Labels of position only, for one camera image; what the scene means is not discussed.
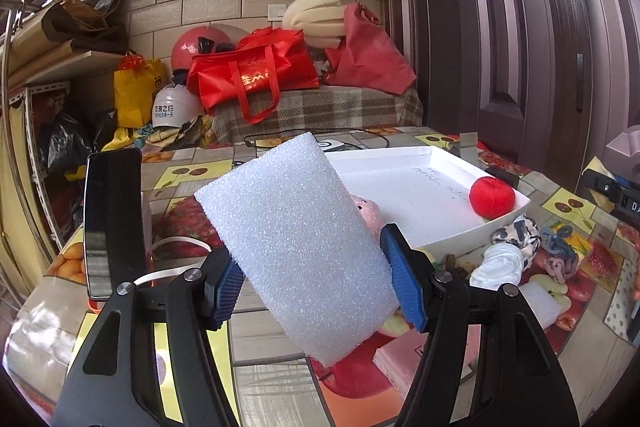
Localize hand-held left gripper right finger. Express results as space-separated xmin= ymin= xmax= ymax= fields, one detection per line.
xmin=378 ymin=223 xmax=581 ymax=427

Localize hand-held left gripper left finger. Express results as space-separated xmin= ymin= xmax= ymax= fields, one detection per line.
xmin=57 ymin=248 xmax=246 ymax=427

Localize pink plush pig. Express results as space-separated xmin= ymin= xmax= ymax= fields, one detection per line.
xmin=350 ymin=194 xmax=383 ymax=240

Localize white foam block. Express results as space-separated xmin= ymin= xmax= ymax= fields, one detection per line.
xmin=193 ymin=132 xmax=401 ymax=368

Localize pink tissue packet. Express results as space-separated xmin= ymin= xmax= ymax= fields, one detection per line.
xmin=372 ymin=329 xmax=427 ymax=400

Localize white cardboard tray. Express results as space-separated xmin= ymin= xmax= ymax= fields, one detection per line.
xmin=320 ymin=145 xmax=532 ymax=258

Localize white knotted towel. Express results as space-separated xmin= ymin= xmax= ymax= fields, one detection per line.
xmin=469 ymin=243 xmax=524 ymax=292

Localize white sponge block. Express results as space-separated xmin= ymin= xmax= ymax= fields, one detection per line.
xmin=517 ymin=282 xmax=567 ymax=329

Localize fruit print tablecloth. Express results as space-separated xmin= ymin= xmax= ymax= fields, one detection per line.
xmin=0 ymin=125 xmax=640 ymax=427

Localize black white patterned cloth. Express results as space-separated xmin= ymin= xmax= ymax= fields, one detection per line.
xmin=490 ymin=214 xmax=542 ymax=258

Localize black box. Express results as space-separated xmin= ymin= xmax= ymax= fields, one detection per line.
xmin=487 ymin=165 xmax=521 ymax=190

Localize red plush apple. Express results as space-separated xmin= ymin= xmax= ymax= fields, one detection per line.
xmin=469 ymin=177 xmax=516 ymax=221

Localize black smartphone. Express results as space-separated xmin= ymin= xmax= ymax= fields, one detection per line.
xmin=82 ymin=148 xmax=148 ymax=312

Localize grey metal block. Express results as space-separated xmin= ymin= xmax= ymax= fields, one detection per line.
xmin=457 ymin=133 xmax=481 ymax=168

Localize plaid blanket covered bench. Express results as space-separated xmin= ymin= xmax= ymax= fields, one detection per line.
xmin=212 ymin=84 xmax=423 ymax=142

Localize white helmet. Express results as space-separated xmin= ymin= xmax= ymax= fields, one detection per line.
xmin=151 ymin=83 xmax=206 ymax=130

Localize black plastic bag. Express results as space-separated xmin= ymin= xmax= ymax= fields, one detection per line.
xmin=47 ymin=112 xmax=118 ymax=180

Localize yellow shopping bag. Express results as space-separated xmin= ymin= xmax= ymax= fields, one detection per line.
xmin=114 ymin=52 xmax=168 ymax=128

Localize red tote bag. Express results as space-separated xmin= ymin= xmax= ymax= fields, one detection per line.
xmin=187 ymin=27 xmax=321 ymax=125

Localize dark brown door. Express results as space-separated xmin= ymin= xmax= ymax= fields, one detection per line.
xmin=380 ymin=0 xmax=640 ymax=208

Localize red cloth bag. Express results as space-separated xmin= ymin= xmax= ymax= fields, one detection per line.
xmin=325 ymin=2 xmax=418 ymax=96

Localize pink helmet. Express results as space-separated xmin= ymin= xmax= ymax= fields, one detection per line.
xmin=171 ymin=26 xmax=236 ymax=74

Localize cream foam roll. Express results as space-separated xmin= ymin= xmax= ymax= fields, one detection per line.
xmin=281 ymin=0 xmax=348 ymax=50

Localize metal storage shelf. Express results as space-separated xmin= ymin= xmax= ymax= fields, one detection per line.
xmin=0 ymin=22 xmax=126 ymax=258

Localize chrome rack pole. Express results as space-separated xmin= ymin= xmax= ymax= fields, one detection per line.
xmin=0 ymin=0 xmax=26 ymax=308

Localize brown paper bags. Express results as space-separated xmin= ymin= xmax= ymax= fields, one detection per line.
xmin=41 ymin=0 xmax=131 ymax=55

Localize white flat cable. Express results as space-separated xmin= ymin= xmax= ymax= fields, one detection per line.
xmin=132 ymin=236 xmax=213 ymax=289

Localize grey pink knit chain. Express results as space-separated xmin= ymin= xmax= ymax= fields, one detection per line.
xmin=539 ymin=224 xmax=591 ymax=284

